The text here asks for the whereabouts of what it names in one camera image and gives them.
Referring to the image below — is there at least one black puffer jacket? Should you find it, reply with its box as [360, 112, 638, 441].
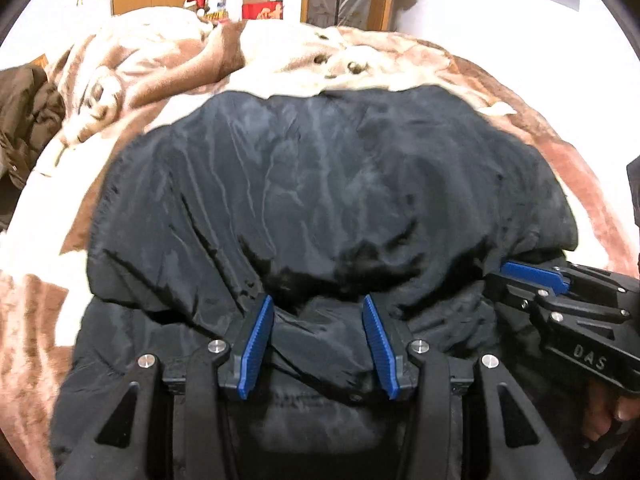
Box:
[50, 85, 582, 480]

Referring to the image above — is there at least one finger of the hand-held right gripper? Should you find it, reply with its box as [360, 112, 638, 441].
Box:
[487, 271, 633, 323]
[501, 260, 640, 295]

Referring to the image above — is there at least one red gift box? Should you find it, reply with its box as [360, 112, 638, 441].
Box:
[241, 1, 285, 22]

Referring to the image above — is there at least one person's right hand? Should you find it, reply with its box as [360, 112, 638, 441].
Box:
[582, 380, 640, 443]

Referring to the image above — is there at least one brown puffer jacket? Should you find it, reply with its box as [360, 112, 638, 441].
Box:
[0, 64, 67, 192]

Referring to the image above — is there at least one brown printed blanket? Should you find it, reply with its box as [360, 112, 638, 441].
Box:
[0, 6, 626, 461]

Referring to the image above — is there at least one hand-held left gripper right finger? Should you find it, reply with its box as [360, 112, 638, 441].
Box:
[361, 293, 576, 480]

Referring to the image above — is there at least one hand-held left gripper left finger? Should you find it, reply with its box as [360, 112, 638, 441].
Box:
[55, 294, 277, 480]

